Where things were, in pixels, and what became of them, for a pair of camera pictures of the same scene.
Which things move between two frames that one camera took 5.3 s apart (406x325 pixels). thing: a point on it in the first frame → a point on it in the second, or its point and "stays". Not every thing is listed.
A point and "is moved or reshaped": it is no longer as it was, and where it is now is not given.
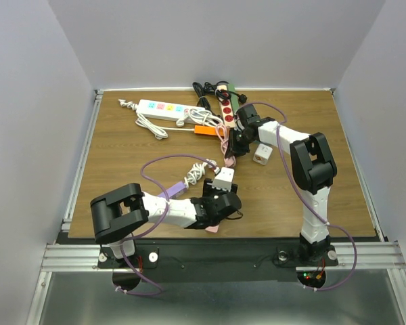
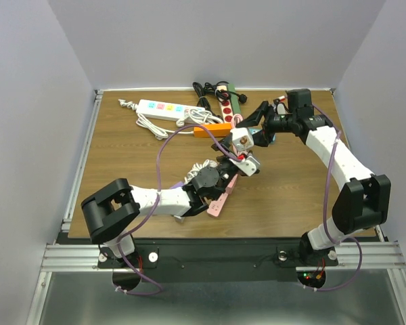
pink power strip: (212, 229) is moved or reshaped
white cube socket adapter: (262, 154) is moved or reshaped
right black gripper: (235, 148) → (254, 118)
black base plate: (214, 260) stays
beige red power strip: (227, 110) stays
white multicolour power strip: (164, 110) stays
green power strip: (235, 97) stays
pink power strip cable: (222, 133) is moved or reshaped
